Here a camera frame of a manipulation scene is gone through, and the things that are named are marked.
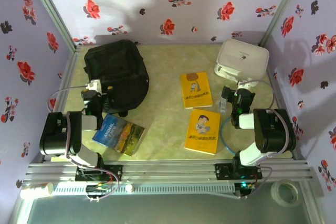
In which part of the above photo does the black backpack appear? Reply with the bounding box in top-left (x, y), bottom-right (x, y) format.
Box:
top-left (83, 39), bottom-right (150, 117)

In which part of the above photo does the yellow book with tree picture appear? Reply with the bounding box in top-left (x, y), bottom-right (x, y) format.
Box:
top-left (180, 71), bottom-right (214, 109)

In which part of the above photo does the blue Animal Farm book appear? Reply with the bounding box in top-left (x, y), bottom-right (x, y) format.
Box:
top-left (92, 113), bottom-right (145, 156)

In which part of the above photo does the yellow book with reading boy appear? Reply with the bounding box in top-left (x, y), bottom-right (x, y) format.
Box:
top-left (184, 108), bottom-right (222, 155)

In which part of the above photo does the white zip case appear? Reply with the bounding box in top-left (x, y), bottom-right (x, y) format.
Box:
top-left (214, 38), bottom-right (270, 88)

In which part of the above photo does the clear tape roll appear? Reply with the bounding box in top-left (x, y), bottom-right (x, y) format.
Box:
top-left (270, 178), bottom-right (302, 208)

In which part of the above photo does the white paper roll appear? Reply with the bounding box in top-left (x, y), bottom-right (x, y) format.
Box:
top-left (20, 182), bottom-right (54, 199)

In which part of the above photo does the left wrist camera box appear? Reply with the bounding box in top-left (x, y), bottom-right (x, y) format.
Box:
top-left (86, 79), bottom-right (102, 94)

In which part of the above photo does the aluminium side rail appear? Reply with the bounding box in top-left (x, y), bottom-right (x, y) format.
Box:
top-left (41, 45), bottom-right (82, 163)
top-left (266, 68), bottom-right (305, 161)

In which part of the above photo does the blue ring tube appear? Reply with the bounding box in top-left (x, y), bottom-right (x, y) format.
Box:
top-left (219, 116), bottom-right (242, 155)

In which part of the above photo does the left arm grey cable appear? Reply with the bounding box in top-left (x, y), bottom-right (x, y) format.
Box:
top-left (48, 85), bottom-right (120, 201)

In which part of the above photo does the aluminium corner post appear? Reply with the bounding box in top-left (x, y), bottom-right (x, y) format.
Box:
top-left (25, 0), bottom-right (81, 51)
top-left (258, 0), bottom-right (307, 48)

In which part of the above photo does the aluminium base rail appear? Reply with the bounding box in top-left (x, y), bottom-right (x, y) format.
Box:
top-left (23, 159), bottom-right (316, 183)

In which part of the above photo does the white slotted cable duct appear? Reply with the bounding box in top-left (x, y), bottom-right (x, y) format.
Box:
top-left (52, 183), bottom-right (236, 195)

